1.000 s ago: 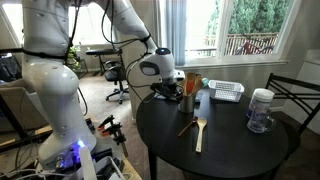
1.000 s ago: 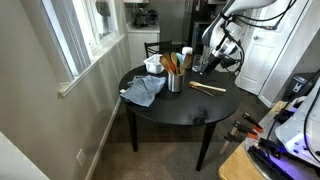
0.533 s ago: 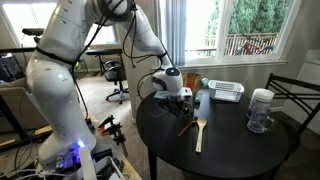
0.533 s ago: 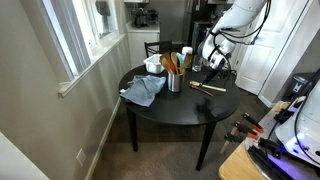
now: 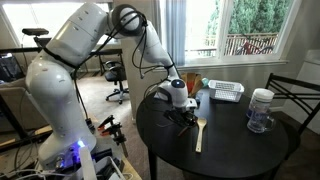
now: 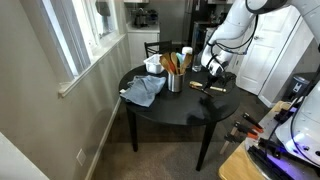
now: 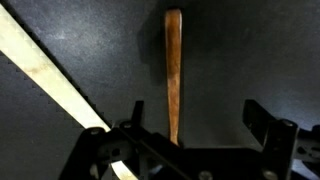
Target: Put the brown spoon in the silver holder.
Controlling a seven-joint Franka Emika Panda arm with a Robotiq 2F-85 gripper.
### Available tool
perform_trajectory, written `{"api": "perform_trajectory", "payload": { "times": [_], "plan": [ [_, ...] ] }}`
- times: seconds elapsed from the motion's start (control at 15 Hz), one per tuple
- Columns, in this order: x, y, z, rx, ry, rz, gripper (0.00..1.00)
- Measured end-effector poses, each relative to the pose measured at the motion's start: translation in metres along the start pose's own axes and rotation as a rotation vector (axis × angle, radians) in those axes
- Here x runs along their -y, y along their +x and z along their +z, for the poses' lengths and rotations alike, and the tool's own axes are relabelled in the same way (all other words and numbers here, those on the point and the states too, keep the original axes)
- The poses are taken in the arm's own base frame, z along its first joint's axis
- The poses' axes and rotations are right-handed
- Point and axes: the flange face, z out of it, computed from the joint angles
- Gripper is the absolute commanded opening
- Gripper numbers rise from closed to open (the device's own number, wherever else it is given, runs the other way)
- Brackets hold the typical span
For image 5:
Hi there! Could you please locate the white plastic basket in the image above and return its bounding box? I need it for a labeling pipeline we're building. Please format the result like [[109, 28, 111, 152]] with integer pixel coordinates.
[[207, 79, 245, 103]]

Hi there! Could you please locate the black metal chair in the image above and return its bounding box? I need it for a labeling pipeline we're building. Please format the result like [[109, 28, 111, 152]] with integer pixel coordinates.
[[264, 72, 320, 161]]

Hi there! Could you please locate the round black table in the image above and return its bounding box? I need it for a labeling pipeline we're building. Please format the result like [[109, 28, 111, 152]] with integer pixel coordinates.
[[135, 87, 290, 180]]

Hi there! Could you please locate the long orange black clamp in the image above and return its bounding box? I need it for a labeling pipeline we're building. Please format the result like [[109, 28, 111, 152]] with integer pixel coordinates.
[[101, 122, 129, 158]]

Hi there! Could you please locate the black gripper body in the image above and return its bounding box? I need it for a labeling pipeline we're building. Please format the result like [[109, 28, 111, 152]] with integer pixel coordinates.
[[163, 108, 192, 127]]

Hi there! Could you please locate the clear glass mug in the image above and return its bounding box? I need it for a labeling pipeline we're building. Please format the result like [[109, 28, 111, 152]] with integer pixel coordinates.
[[246, 108, 277, 135]]

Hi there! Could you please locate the white lidded jar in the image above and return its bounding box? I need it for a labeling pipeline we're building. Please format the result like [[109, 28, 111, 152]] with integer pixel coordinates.
[[245, 87, 275, 120]]

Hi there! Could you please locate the light wooden spoon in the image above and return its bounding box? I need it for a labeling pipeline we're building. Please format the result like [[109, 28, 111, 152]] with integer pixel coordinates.
[[195, 116, 208, 154]]

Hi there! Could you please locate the red spatula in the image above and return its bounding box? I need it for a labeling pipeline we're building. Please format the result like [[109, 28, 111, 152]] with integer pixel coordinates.
[[187, 81, 195, 96]]

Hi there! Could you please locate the black camera on stand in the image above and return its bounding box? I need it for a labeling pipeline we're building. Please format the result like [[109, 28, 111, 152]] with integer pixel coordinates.
[[21, 27, 50, 37]]

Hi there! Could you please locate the red bicycle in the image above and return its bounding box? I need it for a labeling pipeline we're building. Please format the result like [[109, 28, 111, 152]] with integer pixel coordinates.
[[234, 34, 275, 56]]

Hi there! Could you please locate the short orange black clamp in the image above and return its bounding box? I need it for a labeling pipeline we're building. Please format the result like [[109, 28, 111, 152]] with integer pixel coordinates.
[[97, 114, 115, 131]]

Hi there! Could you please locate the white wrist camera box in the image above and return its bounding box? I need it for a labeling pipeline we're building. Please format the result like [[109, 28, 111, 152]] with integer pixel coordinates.
[[184, 98, 199, 112]]

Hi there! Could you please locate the black office chair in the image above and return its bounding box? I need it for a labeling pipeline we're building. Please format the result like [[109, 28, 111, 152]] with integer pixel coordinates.
[[104, 59, 130, 105]]

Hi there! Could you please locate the grey curtain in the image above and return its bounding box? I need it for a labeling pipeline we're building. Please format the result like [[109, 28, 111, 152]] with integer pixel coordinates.
[[159, 0, 187, 67]]

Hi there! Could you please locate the white framed window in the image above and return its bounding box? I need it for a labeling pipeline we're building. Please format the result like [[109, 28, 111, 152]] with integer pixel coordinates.
[[151, 0, 303, 73]]

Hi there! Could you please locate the black side desk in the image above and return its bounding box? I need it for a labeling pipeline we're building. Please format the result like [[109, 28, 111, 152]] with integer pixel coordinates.
[[89, 48, 124, 77]]

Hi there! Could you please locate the black laptop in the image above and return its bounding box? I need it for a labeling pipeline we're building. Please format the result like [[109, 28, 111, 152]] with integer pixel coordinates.
[[0, 53, 26, 83]]

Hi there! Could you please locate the wide wooden spatula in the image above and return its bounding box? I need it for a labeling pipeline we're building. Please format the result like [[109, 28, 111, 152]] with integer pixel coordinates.
[[186, 72, 204, 98]]

